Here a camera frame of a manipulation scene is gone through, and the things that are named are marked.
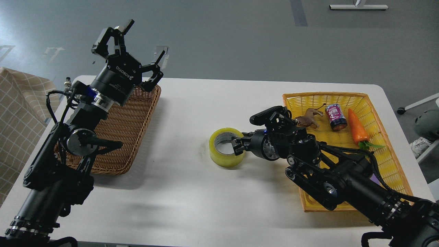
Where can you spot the brown toy animal figure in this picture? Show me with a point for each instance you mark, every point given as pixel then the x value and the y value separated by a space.
pixel 308 119

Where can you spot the purple drink can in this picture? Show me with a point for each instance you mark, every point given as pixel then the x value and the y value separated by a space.
pixel 336 117

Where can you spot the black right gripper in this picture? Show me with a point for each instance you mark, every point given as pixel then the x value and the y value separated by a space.
pixel 256 142

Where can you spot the purple foam block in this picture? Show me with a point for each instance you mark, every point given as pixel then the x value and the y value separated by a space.
pixel 374 179

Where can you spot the beige checkered cloth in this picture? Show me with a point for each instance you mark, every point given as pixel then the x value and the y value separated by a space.
pixel 23 116

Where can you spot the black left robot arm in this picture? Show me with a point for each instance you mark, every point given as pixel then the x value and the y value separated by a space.
pixel 60 174

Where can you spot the white shoe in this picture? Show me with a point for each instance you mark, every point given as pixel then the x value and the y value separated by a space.
pixel 419 146

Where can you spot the yellow plastic basket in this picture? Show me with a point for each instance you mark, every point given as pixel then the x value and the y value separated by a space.
pixel 388 164

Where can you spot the brown wicker basket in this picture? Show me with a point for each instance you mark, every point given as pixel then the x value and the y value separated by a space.
pixel 126 124

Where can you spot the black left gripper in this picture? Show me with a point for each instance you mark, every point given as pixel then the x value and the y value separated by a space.
pixel 118 79

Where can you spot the yellow tape roll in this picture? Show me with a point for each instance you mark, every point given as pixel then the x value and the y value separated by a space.
pixel 221 150

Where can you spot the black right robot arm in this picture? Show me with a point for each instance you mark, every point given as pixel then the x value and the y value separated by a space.
pixel 333 175

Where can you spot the white stand base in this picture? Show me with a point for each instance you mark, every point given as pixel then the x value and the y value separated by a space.
pixel 357 7

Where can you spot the orange toy carrot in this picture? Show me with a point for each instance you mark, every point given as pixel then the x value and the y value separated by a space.
pixel 359 133

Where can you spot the white chair leg with caster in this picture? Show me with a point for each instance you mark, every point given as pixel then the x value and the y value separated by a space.
pixel 402 110

